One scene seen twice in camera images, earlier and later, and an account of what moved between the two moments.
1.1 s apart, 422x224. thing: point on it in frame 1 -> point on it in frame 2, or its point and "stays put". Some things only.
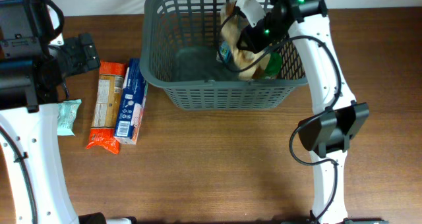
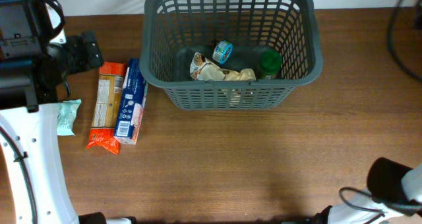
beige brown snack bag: [246, 64] -> [202, 69]
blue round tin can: [225, 51] stays put
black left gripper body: [72, 57] stays put
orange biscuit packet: [107, 106] stays put
